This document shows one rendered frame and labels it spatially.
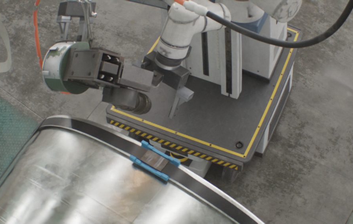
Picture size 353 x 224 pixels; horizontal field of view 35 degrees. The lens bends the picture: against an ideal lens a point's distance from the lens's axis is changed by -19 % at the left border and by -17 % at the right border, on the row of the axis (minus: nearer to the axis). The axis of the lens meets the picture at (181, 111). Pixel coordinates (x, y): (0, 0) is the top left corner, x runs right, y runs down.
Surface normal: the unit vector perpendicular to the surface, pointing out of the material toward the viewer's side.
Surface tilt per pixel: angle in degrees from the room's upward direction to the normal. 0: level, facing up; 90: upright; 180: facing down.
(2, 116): 0
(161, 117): 0
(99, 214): 1
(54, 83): 85
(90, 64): 43
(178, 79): 66
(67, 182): 13
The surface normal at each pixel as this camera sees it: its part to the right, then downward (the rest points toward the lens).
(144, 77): 0.75, 0.10
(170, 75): -0.51, 0.39
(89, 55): -0.63, -0.18
